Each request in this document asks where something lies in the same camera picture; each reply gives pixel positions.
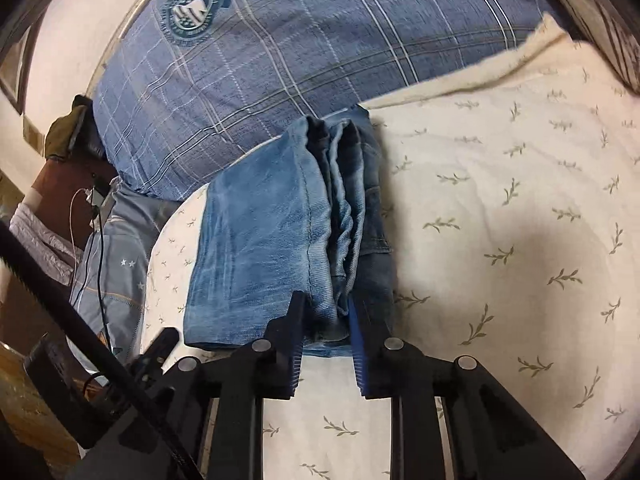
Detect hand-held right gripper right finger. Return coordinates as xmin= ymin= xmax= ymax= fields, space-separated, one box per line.
xmin=348 ymin=294 xmax=563 ymax=480

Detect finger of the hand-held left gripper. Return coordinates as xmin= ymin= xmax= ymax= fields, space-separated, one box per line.
xmin=131 ymin=328 xmax=180 ymax=386

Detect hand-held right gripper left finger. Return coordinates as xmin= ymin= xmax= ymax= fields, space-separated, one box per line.
xmin=150 ymin=291 xmax=307 ymax=480

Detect blue denim pants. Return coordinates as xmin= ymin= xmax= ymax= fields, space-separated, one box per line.
xmin=182 ymin=103 xmax=398 ymax=358

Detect light blue star print blanket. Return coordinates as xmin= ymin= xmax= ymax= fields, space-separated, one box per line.
xmin=67 ymin=177 xmax=183 ymax=386

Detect grey plastic bag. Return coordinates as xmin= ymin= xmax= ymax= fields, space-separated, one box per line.
xmin=10 ymin=200 xmax=83 ymax=286

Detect charger plug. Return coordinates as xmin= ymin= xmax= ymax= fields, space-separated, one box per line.
xmin=84 ymin=182 xmax=109 ymax=219

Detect brown wooden headboard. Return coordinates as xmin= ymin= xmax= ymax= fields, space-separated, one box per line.
xmin=37 ymin=157 xmax=118 ymax=211

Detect white leaf print bed sheet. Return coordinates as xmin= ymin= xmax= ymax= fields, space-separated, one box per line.
xmin=140 ymin=12 xmax=640 ymax=480

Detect olive cloth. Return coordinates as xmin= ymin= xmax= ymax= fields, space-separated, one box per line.
xmin=44 ymin=95 xmax=93 ymax=161

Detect blue striped shirt with emblem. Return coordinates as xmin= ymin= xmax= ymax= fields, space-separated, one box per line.
xmin=92 ymin=0 xmax=553 ymax=203

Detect dark striped cloth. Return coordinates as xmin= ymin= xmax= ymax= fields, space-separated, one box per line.
xmin=530 ymin=0 xmax=640 ymax=98

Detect thin black charger cable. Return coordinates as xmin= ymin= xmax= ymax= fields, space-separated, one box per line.
xmin=92 ymin=170 xmax=118 ymax=356

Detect thin white cable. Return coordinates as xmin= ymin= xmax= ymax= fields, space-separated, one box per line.
xmin=67 ymin=186 xmax=93 ymax=311

